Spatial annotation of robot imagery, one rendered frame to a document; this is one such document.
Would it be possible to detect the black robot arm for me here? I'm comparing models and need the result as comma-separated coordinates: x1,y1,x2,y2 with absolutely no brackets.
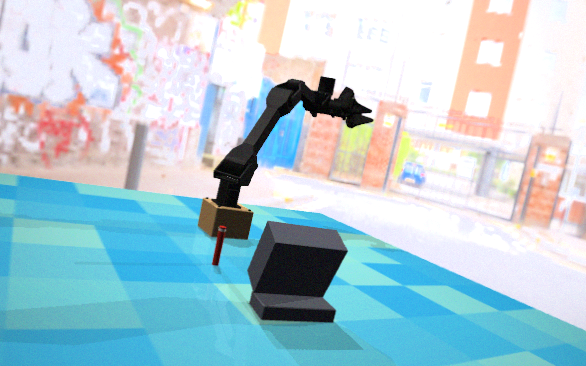
211,76,336,209

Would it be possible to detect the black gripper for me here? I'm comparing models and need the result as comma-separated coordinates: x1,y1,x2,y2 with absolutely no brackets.
328,93,374,128

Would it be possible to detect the red cylindrical peg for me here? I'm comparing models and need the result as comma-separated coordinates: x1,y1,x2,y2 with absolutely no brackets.
212,226,226,265

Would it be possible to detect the dark grey sloped panel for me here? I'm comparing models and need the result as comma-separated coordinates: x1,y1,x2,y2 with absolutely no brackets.
247,221,348,322

